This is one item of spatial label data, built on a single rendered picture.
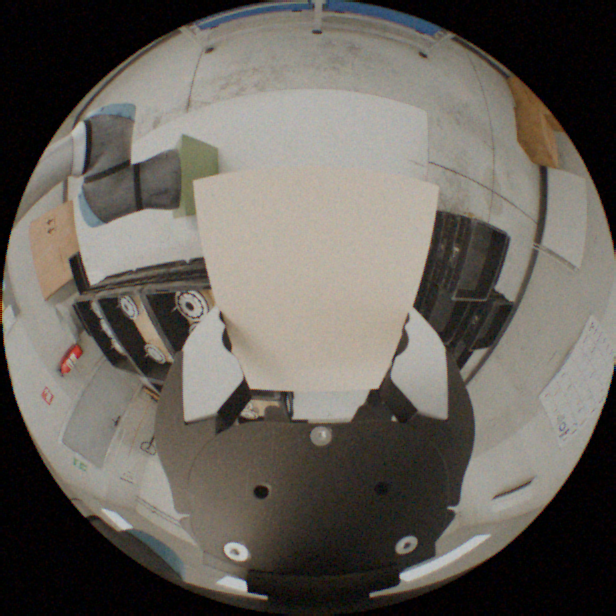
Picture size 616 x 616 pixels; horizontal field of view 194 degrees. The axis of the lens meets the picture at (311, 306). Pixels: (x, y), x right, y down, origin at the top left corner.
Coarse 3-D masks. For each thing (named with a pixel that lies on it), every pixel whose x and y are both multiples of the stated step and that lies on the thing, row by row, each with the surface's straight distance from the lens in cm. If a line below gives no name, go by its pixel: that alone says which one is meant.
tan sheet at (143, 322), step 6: (144, 312) 73; (138, 318) 79; (144, 318) 76; (138, 324) 82; (144, 324) 78; (150, 324) 75; (144, 330) 82; (150, 330) 78; (144, 336) 85; (150, 336) 81; (156, 336) 78; (168, 360) 87
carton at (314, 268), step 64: (256, 192) 9; (320, 192) 8; (384, 192) 9; (256, 256) 9; (320, 256) 9; (384, 256) 10; (256, 320) 11; (320, 320) 11; (384, 320) 12; (256, 384) 17; (320, 384) 16
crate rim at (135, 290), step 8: (120, 288) 62; (128, 288) 57; (136, 288) 52; (96, 296) 74; (112, 296) 63; (120, 296) 59; (144, 304) 52; (104, 312) 77; (152, 320) 53; (112, 328) 78; (160, 336) 56; (120, 344) 82; (128, 352) 83; (144, 376) 90
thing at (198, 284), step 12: (144, 288) 49; (156, 288) 45; (168, 288) 42; (180, 288) 40; (192, 288) 38; (204, 288) 37; (144, 300) 51; (156, 324) 53; (252, 396) 61; (264, 396) 60; (276, 396) 58
